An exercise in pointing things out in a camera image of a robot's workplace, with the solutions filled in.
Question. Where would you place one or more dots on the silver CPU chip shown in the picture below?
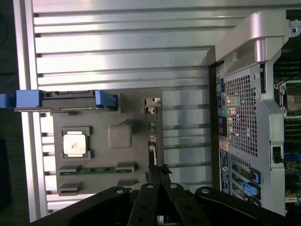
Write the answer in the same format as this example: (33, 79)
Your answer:
(74, 143)

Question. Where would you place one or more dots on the dark grey open PC case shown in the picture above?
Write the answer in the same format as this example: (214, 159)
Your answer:
(265, 141)

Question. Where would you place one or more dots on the blue slot clip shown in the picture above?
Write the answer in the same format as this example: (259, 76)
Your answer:
(251, 190)
(255, 175)

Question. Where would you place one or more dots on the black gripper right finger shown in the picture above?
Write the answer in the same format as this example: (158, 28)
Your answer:
(181, 207)

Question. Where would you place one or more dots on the green RAM stick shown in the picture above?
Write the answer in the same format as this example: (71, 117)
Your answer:
(98, 170)

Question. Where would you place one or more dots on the green motherboard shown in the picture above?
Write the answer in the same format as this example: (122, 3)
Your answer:
(292, 131)

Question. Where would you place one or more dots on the silver hard disk blue caddy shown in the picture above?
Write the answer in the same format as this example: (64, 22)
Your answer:
(70, 101)

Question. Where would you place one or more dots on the grey plastic parts rack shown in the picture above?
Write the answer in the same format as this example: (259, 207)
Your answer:
(70, 117)

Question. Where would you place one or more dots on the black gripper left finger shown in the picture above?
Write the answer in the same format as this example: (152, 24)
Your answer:
(143, 204)

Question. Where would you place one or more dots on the CPU socket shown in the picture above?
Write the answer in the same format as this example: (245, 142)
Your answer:
(295, 101)

